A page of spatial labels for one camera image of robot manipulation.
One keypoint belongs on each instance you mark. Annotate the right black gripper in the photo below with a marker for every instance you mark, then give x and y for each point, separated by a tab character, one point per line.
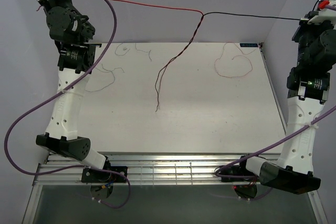
324	26

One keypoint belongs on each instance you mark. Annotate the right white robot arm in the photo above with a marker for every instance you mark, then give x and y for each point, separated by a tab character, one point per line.
308	87

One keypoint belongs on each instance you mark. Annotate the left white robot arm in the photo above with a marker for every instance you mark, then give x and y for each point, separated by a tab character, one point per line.
61	135

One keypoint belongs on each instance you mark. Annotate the right blue label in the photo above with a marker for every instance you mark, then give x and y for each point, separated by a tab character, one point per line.
249	45

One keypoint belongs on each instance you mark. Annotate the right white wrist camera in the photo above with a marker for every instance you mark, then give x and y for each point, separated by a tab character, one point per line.
324	12

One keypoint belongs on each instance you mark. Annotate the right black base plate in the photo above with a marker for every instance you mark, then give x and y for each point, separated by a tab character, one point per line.
236	173

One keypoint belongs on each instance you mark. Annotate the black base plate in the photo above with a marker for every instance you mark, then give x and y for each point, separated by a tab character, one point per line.
95	176
236	173

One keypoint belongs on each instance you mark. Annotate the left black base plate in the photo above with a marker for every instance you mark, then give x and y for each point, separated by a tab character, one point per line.
95	176

